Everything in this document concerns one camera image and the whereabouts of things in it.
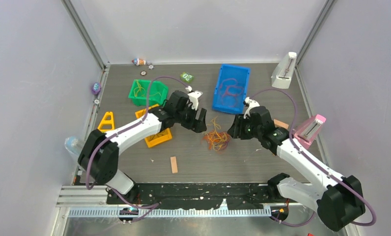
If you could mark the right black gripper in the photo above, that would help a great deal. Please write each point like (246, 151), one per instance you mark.
(237, 130)

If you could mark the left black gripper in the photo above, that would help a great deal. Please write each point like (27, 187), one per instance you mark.
(199, 125)

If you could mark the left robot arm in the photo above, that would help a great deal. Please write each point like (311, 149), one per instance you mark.
(101, 151)

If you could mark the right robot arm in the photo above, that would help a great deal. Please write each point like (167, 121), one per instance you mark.
(336, 199)

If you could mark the orange plastic bin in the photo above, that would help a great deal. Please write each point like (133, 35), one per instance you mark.
(161, 137)

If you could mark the blue plastic bin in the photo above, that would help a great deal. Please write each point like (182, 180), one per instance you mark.
(231, 89)

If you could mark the small pink wooden block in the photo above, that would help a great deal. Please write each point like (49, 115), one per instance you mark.
(279, 123)

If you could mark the green number tile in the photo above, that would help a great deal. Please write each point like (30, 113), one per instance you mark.
(187, 78)

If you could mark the green plastic bin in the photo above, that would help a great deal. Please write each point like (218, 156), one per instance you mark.
(140, 89)

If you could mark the pink metronome box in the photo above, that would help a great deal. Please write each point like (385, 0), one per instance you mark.
(307, 131)

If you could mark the white metronome box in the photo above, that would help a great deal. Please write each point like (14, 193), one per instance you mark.
(282, 75)

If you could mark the yellow triangle block left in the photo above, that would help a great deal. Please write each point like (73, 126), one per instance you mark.
(107, 122)

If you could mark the small toy figure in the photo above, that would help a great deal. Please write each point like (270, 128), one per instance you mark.
(138, 62)

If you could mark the purple round toy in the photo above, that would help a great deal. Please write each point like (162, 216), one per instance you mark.
(96, 88)

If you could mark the clear plastic bottle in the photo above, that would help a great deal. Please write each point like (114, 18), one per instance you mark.
(74, 146)

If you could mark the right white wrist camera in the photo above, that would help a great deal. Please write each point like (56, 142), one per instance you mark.
(250, 104)

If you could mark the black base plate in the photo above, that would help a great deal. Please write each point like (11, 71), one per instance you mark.
(198, 196)

